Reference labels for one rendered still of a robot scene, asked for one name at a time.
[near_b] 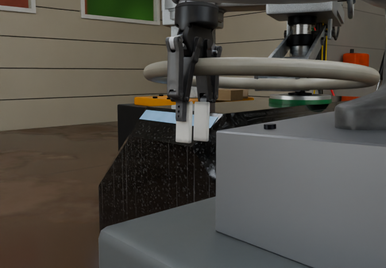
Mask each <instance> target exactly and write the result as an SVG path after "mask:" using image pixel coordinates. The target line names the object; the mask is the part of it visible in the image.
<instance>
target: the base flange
mask: <svg viewBox="0 0 386 268"><path fill-rule="evenodd" d="M248 100H254V98H253V97H248V98H243V100H239V101H248ZM189 101H192V102H193V104H194V103H195V102H198V99H197V98H190V99H189ZM216 102H230V101H218V100H216ZM134 104H135V105H144V106H164V105H176V102H172V101H171V100H170V98H168V97H167V95H163V94H159V96H148V97H135V98H134Z"/></svg>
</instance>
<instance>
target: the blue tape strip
mask: <svg viewBox="0 0 386 268"><path fill-rule="evenodd" d="M175 115H176V113H172V112H161V111H155V110H146V111H145V112H144V114H143V115H142V116H141V117H140V118H139V119H143V120H151V121H160V122H168V123H174V124H176V119H175ZM217 118H218V117H212V116H210V119H209V128H211V126H212V125H213V123H214V122H215V121H216V119H217ZM192 126H194V114H193V115H192Z"/></svg>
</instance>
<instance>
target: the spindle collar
mask: <svg viewBox="0 0 386 268"><path fill-rule="evenodd" d="M315 39H316V36H315V35H314V34H311V24H295V25H293V28H292V35H290V36H288V46H290V49H289V55H290V57H291V56H306V55H307V52H308V51H309V49H310V48H311V46H312V44H313V42H314V40H315Z"/></svg>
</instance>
